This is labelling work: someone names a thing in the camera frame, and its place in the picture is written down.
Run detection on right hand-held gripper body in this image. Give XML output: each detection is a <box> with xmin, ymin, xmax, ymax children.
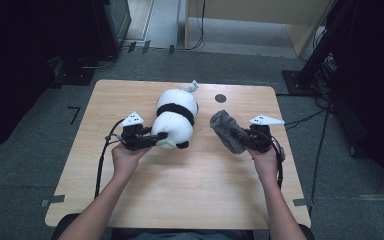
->
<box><xmin>242</xmin><ymin>114</ymin><xmax>286</xmax><ymax>155</ymax></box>

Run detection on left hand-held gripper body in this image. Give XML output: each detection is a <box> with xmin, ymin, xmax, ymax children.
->
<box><xmin>118</xmin><ymin>111</ymin><xmax>155</xmax><ymax>152</ymax></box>

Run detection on panda plush toy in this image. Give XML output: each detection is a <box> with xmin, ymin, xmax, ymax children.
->
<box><xmin>150</xmin><ymin>79</ymin><xmax>201</xmax><ymax>150</ymax></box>

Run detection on grey knitted cloth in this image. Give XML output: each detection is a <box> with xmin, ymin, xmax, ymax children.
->
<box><xmin>209</xmin><ymin>109</ymin><xmax>250</xmax><ymax>156</ymax></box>

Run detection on person's left hand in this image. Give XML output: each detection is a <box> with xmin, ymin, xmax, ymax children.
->
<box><xmin>111</xmin><ymin>143</ymin><xmax>153</xmax><ymax>178</ymax></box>

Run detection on person's right hand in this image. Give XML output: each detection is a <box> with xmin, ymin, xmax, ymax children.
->
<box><xmin>245</xmin><ymin>145</ymin><xmax>280</xmax><ymax>183</ymax></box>

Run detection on grey tape strip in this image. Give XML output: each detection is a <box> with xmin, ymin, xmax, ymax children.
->
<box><xmin>293</xmin><ymin>197</ymin><xmax>314</xmax><ymax>207</ymax></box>
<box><xmin>40</xmin><ymin>194</ymin><xmax>66</xmax><ymax>208</ymax></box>

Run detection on black metal stand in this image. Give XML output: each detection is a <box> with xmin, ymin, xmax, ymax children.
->
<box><xmin>281</xmin><ymin>0</ymin><xmax>359</xmax><ymax>96</ymax></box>

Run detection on person's grey-blue clothing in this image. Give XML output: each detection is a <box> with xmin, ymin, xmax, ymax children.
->
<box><xmin>110</xmin><ymin>228</ymin><xmax>255</xmax><ymax>240</ymax></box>

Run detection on dark cabinet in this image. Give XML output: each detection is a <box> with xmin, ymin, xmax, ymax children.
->
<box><xmin>93</xmin><ymin>0</ymin><xmax>133</xmax><ymax>60</ymax></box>

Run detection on dark curtain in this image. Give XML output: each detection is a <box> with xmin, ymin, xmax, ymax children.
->
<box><xmin>326</xmin><ymin>0</ymin><xmax>384</xmax><ymax>198</ymax></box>
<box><xmin>0</xmin><ymin>0</ymin><xmax>98</xmax><ymax>158</ymax></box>

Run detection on wooden cabinet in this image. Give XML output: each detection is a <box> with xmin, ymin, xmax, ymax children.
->
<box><xmin>183</xmin><ymin>0</ymin><xmax>334</xmax><ymax>58</ymax></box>

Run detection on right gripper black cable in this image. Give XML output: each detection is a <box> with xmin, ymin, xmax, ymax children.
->
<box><xmin>269</xmin><ymin>134</ymin><xmax>286</xmax><ymax>191</ymax></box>

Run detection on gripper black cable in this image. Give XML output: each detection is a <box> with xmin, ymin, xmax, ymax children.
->
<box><xmin>93</xmin><ymin>118</ymin><xmax>126</xmax><ymax>200</ymax></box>
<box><xmin>269</xmin><ymin>134</ymin><xmax>286</xmax><ymax>191</ymax></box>

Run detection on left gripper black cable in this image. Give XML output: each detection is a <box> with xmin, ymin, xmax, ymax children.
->
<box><xmin>93</xmin><ymin>118</ymin><xmax>126</xmax><ymax>200</ymax></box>

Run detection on short black floor cable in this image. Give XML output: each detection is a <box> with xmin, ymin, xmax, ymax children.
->
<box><xmin>283</xmin><ymin>108</ymin><xmax>329</xmax><ymax>131</ymax></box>

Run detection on long black floor cable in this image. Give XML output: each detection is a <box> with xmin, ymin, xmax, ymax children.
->
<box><xmin>308</xmin><ymin>109</ymin><xmax>331</xmax><ymax>216</ymax></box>

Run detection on looped black floor cable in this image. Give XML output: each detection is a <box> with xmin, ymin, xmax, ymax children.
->
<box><xmin>78</xmin><ymin>54</ymin><xmax>116</xmax><ymax>70</ymax></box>

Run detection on black floor base plate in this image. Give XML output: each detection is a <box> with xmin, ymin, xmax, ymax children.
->
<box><xmin>51</xmin><ymin>56</ymin><xmax>96</xmax><ymax>87</ymax></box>

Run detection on black hanging cable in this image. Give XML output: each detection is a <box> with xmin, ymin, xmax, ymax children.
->
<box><xmin>176</xmin><ymin>0</ymin><xmax>206</xmax><ymax>52</ymax></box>

